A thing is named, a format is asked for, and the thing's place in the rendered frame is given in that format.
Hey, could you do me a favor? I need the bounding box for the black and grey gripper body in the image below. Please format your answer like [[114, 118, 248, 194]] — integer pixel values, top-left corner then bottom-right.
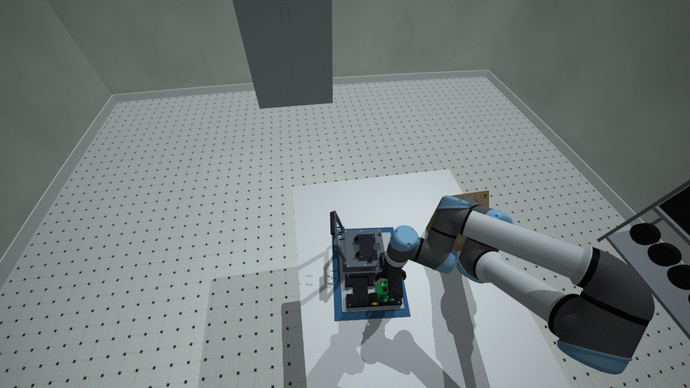
[[379, 252, 404, 279]]

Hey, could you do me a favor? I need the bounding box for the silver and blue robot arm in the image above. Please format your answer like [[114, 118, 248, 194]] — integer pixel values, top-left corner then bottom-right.
[[384, 195, 655, 375]]

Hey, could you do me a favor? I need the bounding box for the green circuit board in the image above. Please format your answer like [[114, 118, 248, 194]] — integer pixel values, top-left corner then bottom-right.
[[376, 279, 396, 302]]

